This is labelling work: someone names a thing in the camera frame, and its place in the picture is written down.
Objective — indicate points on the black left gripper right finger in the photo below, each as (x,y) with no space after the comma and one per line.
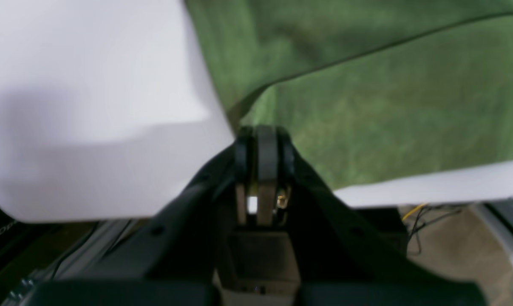
(342,259)

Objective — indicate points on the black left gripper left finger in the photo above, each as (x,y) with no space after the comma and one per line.
(170,261)

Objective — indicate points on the olive green t-shirt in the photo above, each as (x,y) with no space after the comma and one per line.
(369,90)

